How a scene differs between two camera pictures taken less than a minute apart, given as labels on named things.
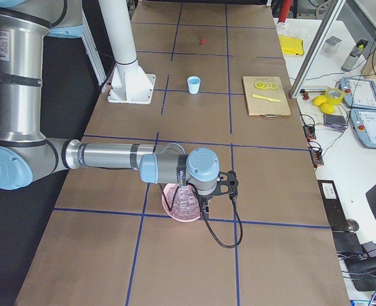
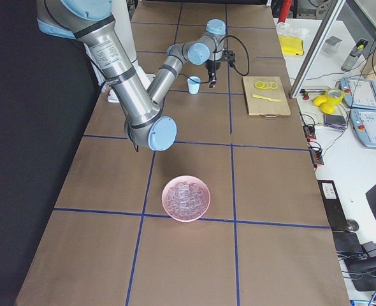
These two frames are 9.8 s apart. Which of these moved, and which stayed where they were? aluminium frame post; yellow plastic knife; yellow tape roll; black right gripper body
Moved: black right gripper body
Stayed: yellow tape roll; yellow plastic knife; aluminium frame post
